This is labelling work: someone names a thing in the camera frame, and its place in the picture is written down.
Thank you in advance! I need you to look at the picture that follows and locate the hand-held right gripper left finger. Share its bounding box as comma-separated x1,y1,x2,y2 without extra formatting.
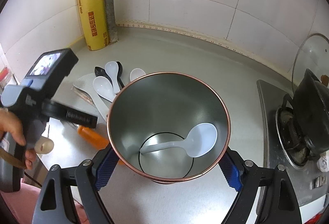
32,146,121,224

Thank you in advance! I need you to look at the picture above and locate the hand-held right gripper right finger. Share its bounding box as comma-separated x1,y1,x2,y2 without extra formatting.
218,148,302,224

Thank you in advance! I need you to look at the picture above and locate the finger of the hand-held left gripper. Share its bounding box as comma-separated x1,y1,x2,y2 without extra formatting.
65,108,98,129

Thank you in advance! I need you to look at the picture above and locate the orange handled peeler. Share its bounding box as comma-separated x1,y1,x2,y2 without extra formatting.
78,125,110,150

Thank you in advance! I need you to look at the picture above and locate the chopsticks pair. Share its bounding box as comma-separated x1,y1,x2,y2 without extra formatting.
71,85,95,107

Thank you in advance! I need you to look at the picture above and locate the grey dotted rice paddle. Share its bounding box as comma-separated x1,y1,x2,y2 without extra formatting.
73,72,111,122

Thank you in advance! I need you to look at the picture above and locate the white plastic spoon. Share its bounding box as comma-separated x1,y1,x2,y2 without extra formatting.
129,68,147,83
139,123,218,158
93,76,117,102
105,61,122,93

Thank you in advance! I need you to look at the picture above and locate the steel utensil holder cup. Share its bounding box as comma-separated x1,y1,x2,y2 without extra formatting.
107,71,231,185

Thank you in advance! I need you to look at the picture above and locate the person's left hand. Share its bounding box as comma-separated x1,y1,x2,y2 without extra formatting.
0,108,37,170

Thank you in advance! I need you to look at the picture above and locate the red lidded spice jar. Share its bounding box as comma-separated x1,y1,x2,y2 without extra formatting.
0,66,18,88

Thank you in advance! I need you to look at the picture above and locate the steel gas stove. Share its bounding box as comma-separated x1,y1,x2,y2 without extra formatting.
256,80,329,208

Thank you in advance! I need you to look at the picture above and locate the black burner grate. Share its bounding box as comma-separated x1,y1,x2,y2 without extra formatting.
276,94,327,163

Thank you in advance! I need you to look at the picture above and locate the stove control knob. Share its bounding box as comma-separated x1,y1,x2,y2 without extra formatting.
310,175,327,188

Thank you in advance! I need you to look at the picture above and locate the small white printed container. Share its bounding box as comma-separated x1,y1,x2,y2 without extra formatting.
316,153,329,173

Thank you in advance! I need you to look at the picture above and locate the pink clothing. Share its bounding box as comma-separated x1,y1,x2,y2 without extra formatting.
0,183,88,224

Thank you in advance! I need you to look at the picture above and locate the yellow cling wrap box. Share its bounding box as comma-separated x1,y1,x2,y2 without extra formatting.
74,0,111,51

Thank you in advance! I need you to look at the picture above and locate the black cooking pot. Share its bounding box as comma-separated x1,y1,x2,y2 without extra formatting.
293,69,329,155

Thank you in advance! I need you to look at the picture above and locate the grey corner pipe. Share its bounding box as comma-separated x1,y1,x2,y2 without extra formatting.
103,0,119,43

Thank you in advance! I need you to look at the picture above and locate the beige patterned sealing strip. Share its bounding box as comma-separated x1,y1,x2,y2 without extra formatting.
116,20,293,70

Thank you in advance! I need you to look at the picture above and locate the glass pot lid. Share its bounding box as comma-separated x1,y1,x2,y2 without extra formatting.
292,33,329,97

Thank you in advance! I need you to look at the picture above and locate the black cable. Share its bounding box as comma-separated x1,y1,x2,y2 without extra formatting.
24,172,43,188

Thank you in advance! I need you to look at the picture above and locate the brown strap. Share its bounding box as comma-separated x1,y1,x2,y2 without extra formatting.
0,147,26,169

